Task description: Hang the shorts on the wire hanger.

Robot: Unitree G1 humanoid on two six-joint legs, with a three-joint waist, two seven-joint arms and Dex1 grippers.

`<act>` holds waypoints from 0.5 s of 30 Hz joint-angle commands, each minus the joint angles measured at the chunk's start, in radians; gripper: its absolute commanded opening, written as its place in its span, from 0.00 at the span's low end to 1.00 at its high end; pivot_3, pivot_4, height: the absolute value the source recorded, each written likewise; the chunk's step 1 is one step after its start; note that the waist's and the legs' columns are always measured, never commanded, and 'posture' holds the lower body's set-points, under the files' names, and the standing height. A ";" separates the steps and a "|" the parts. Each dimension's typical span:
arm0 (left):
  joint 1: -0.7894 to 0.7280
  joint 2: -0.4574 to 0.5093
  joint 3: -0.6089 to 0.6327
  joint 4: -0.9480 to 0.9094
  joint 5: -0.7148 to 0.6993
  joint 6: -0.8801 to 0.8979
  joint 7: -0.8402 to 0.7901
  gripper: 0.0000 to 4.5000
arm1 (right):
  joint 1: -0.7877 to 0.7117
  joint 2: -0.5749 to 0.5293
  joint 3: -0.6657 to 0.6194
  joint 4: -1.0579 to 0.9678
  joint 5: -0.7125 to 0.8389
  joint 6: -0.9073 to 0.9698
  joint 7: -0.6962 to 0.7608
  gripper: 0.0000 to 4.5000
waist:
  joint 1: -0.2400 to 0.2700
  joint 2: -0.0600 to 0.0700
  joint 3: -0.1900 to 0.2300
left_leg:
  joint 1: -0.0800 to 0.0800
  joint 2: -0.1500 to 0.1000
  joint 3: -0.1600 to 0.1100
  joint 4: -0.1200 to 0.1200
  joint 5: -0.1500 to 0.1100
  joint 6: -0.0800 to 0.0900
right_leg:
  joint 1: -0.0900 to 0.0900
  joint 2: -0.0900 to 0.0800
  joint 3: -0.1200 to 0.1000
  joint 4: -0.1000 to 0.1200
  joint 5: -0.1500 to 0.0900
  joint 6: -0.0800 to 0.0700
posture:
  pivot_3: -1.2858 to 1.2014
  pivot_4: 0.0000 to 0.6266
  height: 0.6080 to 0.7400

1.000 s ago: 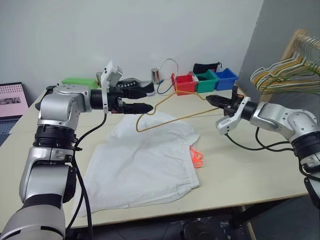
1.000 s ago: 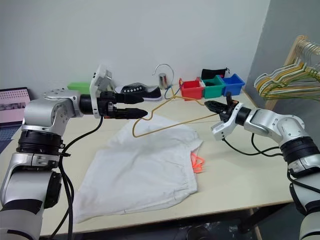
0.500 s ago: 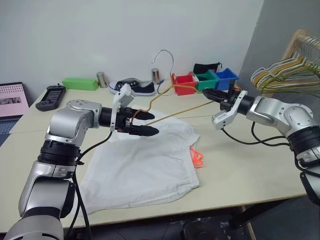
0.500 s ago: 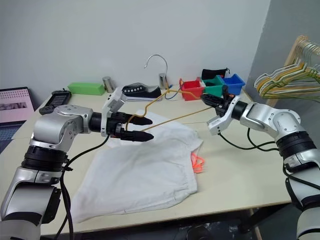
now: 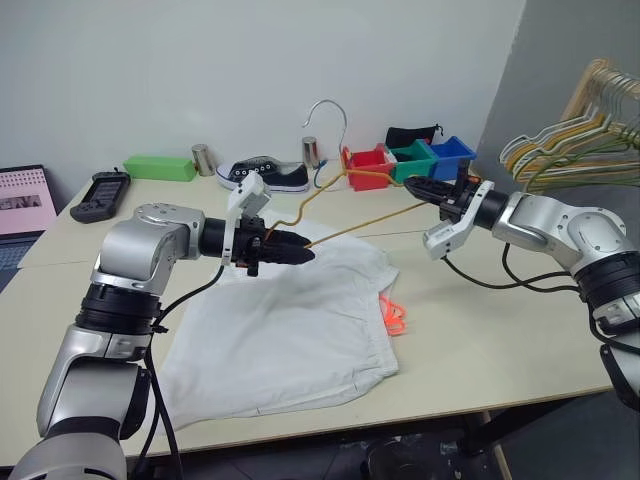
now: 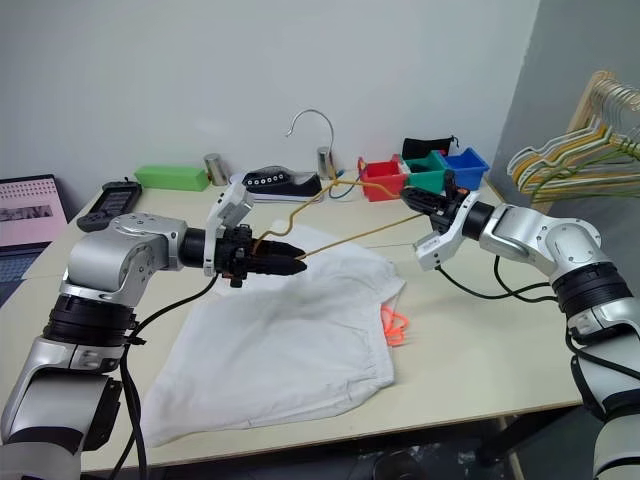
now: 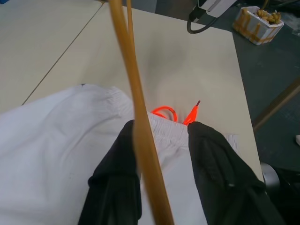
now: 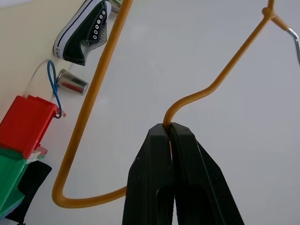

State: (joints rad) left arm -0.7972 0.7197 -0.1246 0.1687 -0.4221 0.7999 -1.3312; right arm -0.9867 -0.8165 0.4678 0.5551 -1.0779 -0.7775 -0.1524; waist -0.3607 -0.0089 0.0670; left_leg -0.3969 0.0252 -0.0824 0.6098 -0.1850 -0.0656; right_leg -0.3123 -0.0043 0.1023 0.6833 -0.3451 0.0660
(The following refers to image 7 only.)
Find white device box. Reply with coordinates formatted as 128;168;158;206
197;0;238;19

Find silver robot body part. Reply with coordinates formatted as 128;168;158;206
260;162;281;188

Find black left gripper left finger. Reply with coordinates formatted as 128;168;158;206
78;120;143;225

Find tan rubber tube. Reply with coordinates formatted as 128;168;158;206
109;0;175;225

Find white shorts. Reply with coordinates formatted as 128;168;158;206
0;84;240;225

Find white taped foam box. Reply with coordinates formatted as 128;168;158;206
232;6;285;46

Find brown wooden strip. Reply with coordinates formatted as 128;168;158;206
253;79;300;132

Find black cable with plug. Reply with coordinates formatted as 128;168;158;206
186;4;221;35

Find yellow-brown clutter in foam box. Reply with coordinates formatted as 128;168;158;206
256;8;282;24

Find orange drawstring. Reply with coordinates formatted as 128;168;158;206
151;100;202;126

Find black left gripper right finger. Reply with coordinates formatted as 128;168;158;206
187;121;286;225

